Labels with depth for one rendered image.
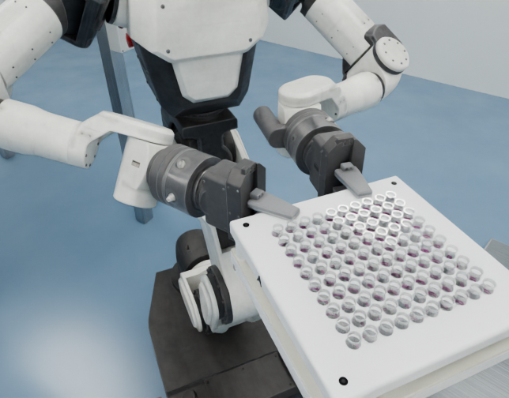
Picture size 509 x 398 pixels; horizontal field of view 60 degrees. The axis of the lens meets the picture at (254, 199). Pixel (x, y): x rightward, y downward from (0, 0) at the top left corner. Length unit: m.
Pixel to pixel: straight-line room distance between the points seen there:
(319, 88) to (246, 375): 0.90
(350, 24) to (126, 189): 0.56
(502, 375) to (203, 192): 0.46
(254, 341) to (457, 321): 1.06
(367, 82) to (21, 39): 0.59
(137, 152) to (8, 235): 1.76
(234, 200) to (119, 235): 1.64
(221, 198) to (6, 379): 1.37
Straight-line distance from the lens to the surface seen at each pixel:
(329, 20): 0.97
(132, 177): 0.65
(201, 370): 1.42
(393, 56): 0.93
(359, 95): 0.86
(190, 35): 0.86
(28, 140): 0.69
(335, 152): 0.59
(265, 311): 0.49
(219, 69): 0.91
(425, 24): 3.82
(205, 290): 1.02
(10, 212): 2.50
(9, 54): 0.78
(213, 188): 0.55
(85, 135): 0.66
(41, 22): 0.82
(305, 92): 0.74
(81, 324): 1.84
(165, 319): 1.55
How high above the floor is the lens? 1.38
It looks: 38 degrees down
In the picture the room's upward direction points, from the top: straight up
